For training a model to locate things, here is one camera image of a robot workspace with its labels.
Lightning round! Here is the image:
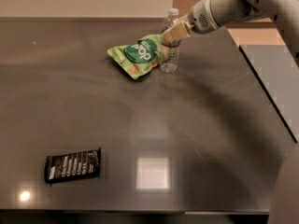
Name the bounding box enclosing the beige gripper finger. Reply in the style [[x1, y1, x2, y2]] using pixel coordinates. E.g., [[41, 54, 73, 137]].
[[161, 21, 192, 43]]

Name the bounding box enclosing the clear plastic water bottle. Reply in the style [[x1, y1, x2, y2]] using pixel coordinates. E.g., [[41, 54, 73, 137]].
[[160, 8, 180, 73]]

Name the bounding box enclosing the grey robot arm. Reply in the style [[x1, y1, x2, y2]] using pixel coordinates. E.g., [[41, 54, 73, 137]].
[[162, 0, 299, 224]]

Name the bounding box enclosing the black rxbar chocolate bar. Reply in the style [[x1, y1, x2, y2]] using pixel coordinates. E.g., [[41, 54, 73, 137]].
[[44, 147, 101, 184]]

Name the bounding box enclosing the green snack bag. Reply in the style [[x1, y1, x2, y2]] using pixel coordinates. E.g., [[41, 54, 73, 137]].
[[107, 35, 171, 80]]

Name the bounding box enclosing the grey side table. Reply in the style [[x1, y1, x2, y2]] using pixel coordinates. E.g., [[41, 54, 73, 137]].
[[239, 45, 299, 143]]

